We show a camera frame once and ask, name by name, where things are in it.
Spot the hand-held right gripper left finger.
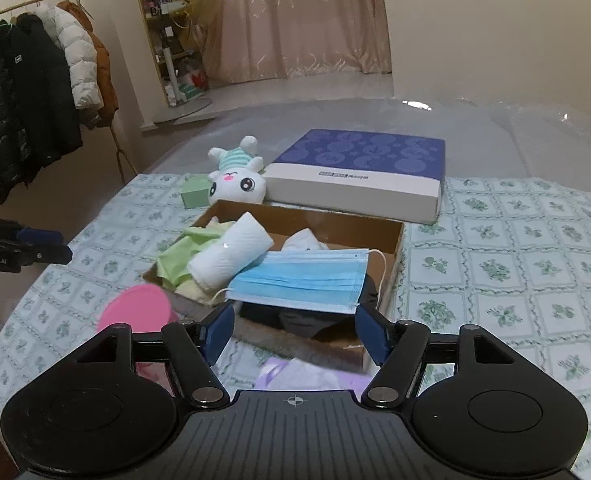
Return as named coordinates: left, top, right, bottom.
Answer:
left=70, top=304, right=236, bottom=407

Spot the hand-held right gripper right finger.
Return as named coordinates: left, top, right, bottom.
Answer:
left=354, top=306, right=519, bottom=408

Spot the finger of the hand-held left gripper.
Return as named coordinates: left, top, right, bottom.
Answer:
left=18, top=244, right=74, bottom=267
left=16, top=227, right=60, bottom=245

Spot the white towel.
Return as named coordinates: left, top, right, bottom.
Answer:
left=188, top=212, right=274, bottom=293

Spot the light green cloth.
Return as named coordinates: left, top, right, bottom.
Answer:
left=156, top=225, right=236, bottom=286

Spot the blue face mask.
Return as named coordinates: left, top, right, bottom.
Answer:
left=213, top=249, right=389, bottom=316

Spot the brown cardboard box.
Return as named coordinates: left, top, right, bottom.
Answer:
left=143, top=199, right=406, bottom=376

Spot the white cloth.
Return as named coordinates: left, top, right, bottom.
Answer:
left=282, top=228, right=329, bottom=254

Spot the purple tissue pack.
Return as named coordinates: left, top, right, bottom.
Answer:
left=253, top=357, right=376, bottom=392

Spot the pink lidded cup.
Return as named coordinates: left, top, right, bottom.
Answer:
left=96, top=283, right=181, bottom=396

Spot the small green box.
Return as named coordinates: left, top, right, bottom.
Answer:
left=180, top=175, right=211, bottom=209

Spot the white rabbit plush toy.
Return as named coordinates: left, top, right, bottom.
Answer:
left=206, top=135, right=267, bottom=206

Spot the blue and white flat box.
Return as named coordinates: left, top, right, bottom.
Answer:
left=264, top=129, right=446, bottom=226

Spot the white puffer jacket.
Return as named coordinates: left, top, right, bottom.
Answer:
left=40, top=5, right=104, bottom=111

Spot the plastic covered mattress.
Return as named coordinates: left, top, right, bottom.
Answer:
left=140, top=97, right=591, bottom=186

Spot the gold clothes rack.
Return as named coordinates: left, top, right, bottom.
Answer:
left=0, top=0, right=136, bottom=321

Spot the pink curtain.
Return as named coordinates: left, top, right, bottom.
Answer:
left=203, top=0, right=393, bottom=83

